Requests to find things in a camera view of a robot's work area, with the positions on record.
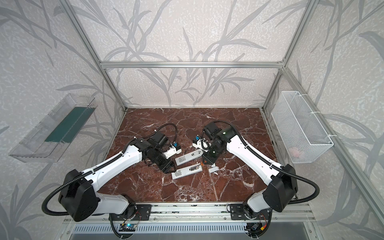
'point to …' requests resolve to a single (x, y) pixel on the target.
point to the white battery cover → (213, 169)
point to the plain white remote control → (180, 160)
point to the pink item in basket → (294, 151)
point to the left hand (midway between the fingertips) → (174, 162)
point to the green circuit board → (127, 227)
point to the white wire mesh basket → (304, 139)
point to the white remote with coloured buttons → (188, 170)
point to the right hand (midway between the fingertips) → (206, 154)
